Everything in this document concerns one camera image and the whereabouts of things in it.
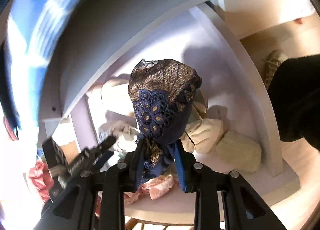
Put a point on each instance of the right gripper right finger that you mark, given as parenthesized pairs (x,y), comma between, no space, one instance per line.
(188,170)

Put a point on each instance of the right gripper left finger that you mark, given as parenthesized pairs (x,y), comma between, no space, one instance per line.
(135,166)

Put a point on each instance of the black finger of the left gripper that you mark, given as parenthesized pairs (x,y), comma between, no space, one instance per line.
(102,151)

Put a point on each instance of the pale green knitted sock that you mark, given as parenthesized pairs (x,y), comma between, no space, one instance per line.
(240,152)

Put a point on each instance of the navy lace fabric piece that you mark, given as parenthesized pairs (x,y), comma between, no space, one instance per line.
(162,93)

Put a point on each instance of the red pink cloth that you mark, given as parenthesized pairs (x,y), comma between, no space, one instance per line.
(41,179)

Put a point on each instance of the cream beige garment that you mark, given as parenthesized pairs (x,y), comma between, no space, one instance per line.
(202,134)

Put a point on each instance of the white crumpled cloth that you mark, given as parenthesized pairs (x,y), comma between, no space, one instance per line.
(123,128)

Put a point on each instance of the white sneaker shoe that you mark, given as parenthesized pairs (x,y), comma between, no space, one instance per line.
(271,64)

